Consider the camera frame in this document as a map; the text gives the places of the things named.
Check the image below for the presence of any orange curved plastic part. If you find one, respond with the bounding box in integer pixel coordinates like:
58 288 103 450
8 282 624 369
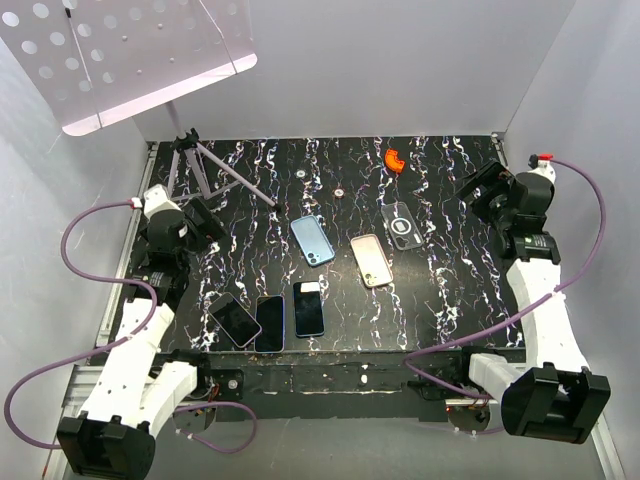
384 149 406 174

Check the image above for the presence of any blue phone case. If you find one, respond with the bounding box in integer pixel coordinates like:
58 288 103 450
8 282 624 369
291 215 335 267

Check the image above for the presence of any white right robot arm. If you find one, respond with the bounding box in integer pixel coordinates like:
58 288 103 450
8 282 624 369
452 154 611 444

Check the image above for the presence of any pink phone case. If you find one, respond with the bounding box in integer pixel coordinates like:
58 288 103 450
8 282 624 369
350 234 393 289

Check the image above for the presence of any perforated music stand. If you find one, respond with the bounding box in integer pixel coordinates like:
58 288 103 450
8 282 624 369
0 0 282 211

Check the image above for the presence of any clear magnetic phone case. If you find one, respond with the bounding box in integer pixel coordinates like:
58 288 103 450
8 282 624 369
381 202 424 251

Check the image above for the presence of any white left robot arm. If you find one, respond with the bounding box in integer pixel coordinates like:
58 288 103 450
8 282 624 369
56 185 215 479

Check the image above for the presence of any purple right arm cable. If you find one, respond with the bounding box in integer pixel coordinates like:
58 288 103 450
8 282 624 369
403 158 609 436

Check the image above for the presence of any lilac phone tilted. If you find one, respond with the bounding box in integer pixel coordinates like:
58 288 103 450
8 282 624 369
208 292 262 348

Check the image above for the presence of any purple edged black phone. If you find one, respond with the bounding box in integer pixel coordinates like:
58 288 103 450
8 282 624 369
254 295 285 354

